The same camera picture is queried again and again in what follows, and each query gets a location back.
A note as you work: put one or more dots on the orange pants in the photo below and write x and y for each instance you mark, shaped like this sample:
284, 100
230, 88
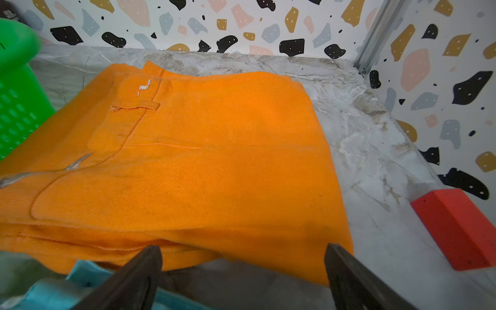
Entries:
234, 166

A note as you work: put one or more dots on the silver corner post right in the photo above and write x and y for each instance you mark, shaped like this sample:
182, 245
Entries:
388, 15

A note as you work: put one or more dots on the red block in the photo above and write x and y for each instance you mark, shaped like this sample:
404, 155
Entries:
462, 232

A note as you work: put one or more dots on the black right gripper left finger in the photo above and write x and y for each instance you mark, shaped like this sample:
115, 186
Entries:
133, 286

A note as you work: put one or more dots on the green plastic basket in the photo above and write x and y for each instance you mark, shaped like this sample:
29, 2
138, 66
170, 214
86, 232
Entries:
24, 104

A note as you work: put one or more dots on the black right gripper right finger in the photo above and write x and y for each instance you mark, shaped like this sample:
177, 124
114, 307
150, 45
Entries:
354, 286

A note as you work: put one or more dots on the teal pants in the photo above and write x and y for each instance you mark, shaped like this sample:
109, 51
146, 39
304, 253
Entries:
85, 277

